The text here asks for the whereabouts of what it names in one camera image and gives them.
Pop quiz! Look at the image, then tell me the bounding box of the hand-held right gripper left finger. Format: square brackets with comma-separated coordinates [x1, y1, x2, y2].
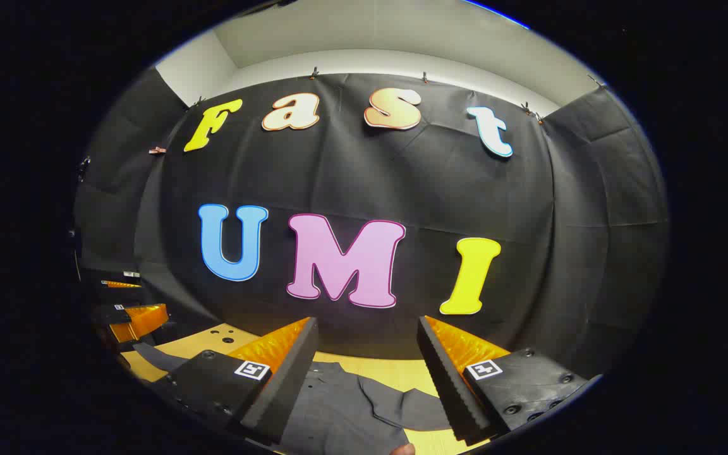
[149, 317, 319, 444]

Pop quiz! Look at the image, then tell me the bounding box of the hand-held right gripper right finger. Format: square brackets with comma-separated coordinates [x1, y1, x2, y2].
[416, 315, 593, 444]

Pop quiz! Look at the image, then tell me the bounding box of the grey button-up shirt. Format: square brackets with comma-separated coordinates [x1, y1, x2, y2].
[133, 341, 459, 454]

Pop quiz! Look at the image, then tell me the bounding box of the black backdrop cloth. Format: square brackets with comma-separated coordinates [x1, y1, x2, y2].
[73, 66, 669, 380]

